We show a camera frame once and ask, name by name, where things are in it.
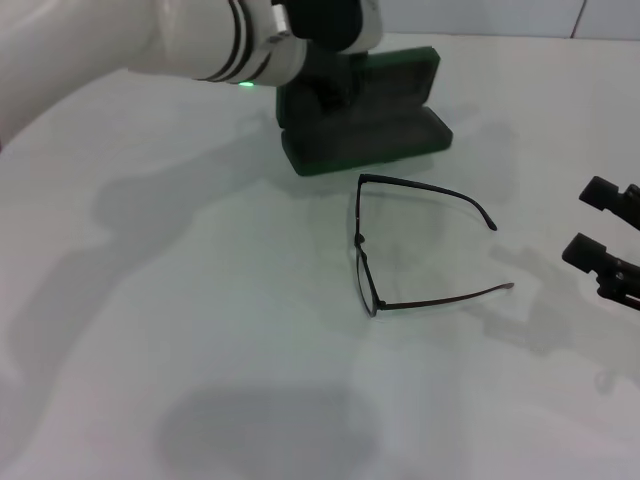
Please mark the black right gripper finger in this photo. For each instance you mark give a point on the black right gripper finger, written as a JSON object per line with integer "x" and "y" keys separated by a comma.
{"x": 582, "y": 252}
{"x": 600, "y": 192}

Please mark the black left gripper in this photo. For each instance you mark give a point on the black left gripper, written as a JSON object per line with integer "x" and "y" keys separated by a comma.
{"x": 325, "y": 70}

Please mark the green glasses case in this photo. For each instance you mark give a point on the green glasses case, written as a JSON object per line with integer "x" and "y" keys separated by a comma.
{"x": 400, "y": 140}

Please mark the black glasses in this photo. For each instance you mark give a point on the black glasses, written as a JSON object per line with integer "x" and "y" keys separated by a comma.
{"x": 359, "y": 239}

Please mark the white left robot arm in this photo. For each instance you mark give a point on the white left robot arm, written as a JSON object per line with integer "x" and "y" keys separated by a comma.
{"x": 100, "y": 40}

